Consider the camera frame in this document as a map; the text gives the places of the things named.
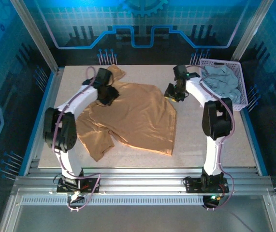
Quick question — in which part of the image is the tan t-shirt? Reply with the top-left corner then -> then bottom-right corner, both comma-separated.
76,64 -> 178,162

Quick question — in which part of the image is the grey t-shirt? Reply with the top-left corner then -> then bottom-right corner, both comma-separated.
200,65 -> 242,104

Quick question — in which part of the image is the white perforated plastic basket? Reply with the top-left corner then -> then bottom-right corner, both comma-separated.
199,58 -> 249,112

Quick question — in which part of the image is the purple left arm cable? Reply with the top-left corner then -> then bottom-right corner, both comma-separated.
52,65 -> 102,213

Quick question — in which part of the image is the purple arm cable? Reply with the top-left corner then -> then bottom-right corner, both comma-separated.
52,65 -> 102,213
185,64 -> 236,211

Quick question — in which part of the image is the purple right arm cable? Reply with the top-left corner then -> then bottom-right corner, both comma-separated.
185,64 -> 236,211

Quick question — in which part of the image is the aluminium frame rail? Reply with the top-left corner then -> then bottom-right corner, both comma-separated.
11,166 -> 276,196

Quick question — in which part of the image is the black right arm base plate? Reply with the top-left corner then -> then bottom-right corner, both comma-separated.
183,176 -> 230,193

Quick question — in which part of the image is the aluminium frame post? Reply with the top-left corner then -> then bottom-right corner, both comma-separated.
11,0 -> 60,73
231,0 -> 275,61

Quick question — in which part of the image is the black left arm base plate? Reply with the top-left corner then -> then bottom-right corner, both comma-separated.
57,177 -> 100,193

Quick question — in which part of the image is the slotted grey cable duct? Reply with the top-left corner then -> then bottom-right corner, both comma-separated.
20,195 -> 225,206

